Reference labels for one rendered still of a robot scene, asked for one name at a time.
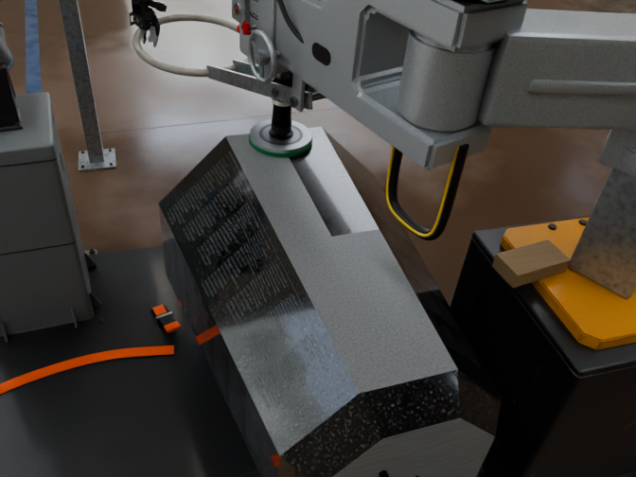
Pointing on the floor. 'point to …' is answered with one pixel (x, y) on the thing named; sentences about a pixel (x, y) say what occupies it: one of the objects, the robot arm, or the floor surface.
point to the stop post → (90, 161)
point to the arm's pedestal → (39, 228)
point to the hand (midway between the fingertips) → (150, 42)
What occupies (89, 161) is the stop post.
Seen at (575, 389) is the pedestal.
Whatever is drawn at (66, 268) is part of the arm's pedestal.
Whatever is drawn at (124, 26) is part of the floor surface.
